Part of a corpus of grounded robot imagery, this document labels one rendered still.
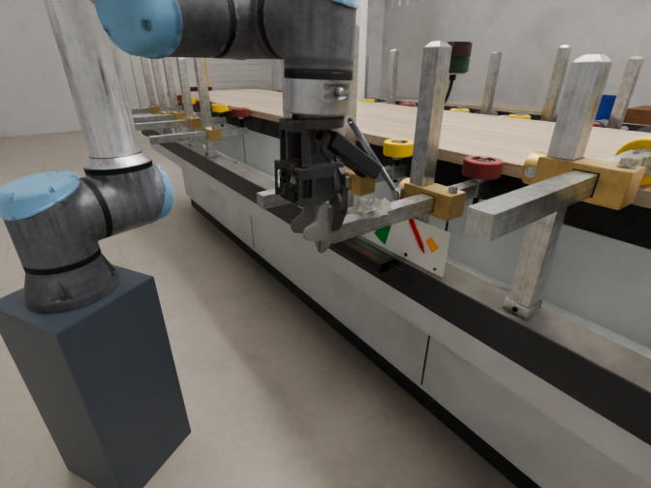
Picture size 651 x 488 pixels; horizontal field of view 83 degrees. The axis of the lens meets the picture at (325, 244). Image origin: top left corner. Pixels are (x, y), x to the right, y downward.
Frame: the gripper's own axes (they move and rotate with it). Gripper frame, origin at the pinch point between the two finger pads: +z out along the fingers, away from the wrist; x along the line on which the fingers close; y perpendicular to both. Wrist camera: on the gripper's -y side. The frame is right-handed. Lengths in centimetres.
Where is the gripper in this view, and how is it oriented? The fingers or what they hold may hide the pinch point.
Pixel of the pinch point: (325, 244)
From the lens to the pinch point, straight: 59.9
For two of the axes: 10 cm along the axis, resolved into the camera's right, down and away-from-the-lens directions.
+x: 5.8, 3.6, -7.3
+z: -0.3, 9.0, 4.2
